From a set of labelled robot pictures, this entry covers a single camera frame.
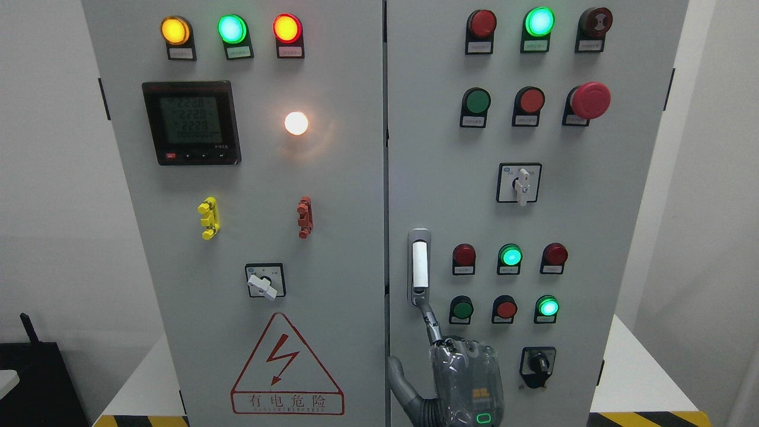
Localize black rotary knob switch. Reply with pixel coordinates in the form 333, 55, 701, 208
519, 346, 557, 389

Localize dark red indicator top right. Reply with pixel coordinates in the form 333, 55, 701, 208
464, 9, 497, 56

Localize dark red indicator mid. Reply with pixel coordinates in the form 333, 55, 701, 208
452, 243, 477, 276
540, 243, 567, 274

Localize left door white selector switch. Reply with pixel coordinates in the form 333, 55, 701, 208
244, 263, 287, 302

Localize red push button lower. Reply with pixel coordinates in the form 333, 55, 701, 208
491, 295, 518, 324

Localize green lit indicator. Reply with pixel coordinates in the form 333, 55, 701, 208
520, 6, 555, 53
496, 243, 523, 276

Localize red electric hazard warning sticker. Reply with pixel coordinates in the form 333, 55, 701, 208
230, 313, 345, 416

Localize red push button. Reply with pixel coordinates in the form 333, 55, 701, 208
491, 295, 518, 324
512, 86, 546, 128

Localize grey electrical cabinet door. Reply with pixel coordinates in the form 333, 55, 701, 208
387, 1, 688, 426
83, 1, 387, 426

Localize green indicator light top left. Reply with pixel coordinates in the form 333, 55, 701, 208
216, 14, 254, 60

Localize green push button upper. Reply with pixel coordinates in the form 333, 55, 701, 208
459, 87, 492, 129

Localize yellow terminal connector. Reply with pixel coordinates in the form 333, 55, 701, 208
197, 196, 221, 241

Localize black box with antenna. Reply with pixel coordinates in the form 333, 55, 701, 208
1, 313, 89, 426

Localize grey electrical cabinet left door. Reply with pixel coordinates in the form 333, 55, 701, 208
83, 1, 387, 426

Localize dark red indicator mid right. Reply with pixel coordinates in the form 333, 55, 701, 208
540, 243, 567, 274

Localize yellow indicator light top left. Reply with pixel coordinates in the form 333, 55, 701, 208
160, 15, 197, 60

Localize dark red buzzer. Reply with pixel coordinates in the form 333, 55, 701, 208
575, 7, 614, 53

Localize red lit indicator light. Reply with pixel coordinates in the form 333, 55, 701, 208
273, 13, 305, 59

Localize green lit indicator middle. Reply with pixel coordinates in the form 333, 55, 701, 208
496, 243, 523, 276

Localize red terminal connector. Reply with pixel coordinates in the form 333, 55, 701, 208
296, 196, 314, 240

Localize black digital power meter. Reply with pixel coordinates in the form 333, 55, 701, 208
142, 80, 241, 167

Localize grey electrical cabinet right door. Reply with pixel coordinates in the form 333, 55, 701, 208
387, 1, 688, 426

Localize white selector switch upper right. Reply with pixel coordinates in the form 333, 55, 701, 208
496, 162, 543, 206

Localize red emergency stop mushroom button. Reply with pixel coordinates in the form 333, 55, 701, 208
562, 81, 611, 127

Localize red push button upper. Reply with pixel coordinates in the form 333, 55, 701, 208
512, 86, 546, 128

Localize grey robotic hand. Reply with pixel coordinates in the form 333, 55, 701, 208
387, 297, 504, 426

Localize green lit indicator top right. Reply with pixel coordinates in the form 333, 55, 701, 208
520, 6, 555, 53

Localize green lit push button lower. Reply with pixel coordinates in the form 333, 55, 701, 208
533, 295, 560, 324

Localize dark red indicator mid left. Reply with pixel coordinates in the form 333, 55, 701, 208
452, 243, 477, 276

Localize white glowing indicator lamp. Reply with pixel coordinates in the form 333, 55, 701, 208
283, 111, 310, 136

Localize silver door lock handle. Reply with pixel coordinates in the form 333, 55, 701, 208
407, 228, 431, 306

